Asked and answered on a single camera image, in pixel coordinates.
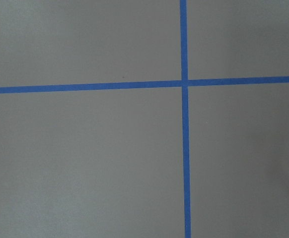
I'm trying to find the blue tape line lengthwise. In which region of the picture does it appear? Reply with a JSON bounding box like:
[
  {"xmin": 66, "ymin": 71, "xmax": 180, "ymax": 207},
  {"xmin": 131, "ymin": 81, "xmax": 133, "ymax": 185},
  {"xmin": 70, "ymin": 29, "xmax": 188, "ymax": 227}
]
[{"xmin": 180, "ymin": 0, "xmax": 191, "ymax": 238}]

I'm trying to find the blue tape line crosswise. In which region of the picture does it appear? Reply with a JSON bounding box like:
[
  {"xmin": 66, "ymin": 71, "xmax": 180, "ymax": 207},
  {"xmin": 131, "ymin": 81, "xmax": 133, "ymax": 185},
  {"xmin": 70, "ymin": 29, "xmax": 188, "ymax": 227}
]
[{"xmin": 0, "ymin": 76, "xmax": 289, "ymax": 94}]

